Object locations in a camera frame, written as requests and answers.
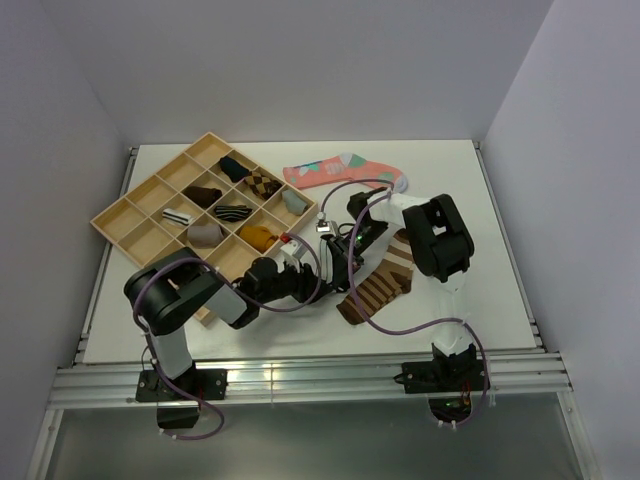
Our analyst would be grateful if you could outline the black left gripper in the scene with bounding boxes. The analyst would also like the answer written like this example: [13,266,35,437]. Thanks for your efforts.
[257,256,333,305]

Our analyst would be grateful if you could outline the dark navy rolled sock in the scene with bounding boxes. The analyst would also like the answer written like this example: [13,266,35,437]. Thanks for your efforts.
[219,156,251,183]

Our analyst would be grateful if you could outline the black striped rolled sock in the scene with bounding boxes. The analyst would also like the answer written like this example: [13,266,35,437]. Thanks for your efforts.
[213,205,253,223]

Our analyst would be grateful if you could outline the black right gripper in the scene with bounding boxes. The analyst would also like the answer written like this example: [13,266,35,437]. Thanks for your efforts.
[328,220,389,289]

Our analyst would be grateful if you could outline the white black rolled sock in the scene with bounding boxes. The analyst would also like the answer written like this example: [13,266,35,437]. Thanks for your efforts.
[161,208,193,227]

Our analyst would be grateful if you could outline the dark brown rolled sock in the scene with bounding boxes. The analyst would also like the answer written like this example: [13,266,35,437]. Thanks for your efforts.
[183,185,223,209]

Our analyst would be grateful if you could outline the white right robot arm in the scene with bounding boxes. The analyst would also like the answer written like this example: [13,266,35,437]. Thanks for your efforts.
[332,188,486,390]

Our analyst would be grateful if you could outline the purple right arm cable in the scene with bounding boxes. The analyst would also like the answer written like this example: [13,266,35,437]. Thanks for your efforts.
[319,178,494,431]

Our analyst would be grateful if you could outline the brown argyle rolled sock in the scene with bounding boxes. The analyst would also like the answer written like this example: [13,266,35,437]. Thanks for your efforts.
[243,171,282,200]

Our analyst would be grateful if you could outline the mustard rolled sock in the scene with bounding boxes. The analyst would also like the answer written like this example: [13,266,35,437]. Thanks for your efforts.
[238,225,278,253]

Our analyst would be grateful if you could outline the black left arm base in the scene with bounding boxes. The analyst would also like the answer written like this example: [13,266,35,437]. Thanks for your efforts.
[135,367,227,431]

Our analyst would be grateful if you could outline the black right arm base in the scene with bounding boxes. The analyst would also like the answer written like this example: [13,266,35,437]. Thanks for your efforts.
[393,344,491,427]

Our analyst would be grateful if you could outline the pink patterned sock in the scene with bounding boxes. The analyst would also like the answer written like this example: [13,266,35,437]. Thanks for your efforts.
[282,153,409,193]

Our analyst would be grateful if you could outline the brown striped sock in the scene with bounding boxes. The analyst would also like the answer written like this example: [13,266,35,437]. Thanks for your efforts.
[355,228,415,318]

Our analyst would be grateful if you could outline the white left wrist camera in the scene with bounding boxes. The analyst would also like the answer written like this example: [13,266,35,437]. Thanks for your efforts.
[280,235,309,268]

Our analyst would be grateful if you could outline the beige grey rolled sock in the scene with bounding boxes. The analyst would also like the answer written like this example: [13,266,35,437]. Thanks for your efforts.
[187,224,225,249]

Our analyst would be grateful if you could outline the aluminium front rail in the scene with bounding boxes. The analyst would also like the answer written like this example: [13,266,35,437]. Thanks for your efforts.
[47,351,572,410]

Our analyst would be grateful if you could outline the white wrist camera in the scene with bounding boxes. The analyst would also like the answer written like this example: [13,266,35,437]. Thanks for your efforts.
[280,235,309,268]
[315,211,334,234]

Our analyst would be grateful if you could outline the wooden compartment tray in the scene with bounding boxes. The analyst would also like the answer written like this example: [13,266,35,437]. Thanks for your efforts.
[89,131,318,329]

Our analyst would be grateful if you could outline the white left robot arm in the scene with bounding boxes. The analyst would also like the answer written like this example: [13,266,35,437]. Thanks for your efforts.
[124,247,331,399]

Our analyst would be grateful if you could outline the white black striped sock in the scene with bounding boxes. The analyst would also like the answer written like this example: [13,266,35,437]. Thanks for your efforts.
[319,238,333,284]

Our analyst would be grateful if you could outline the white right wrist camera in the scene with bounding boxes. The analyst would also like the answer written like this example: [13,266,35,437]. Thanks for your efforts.
[315,211,334,234]

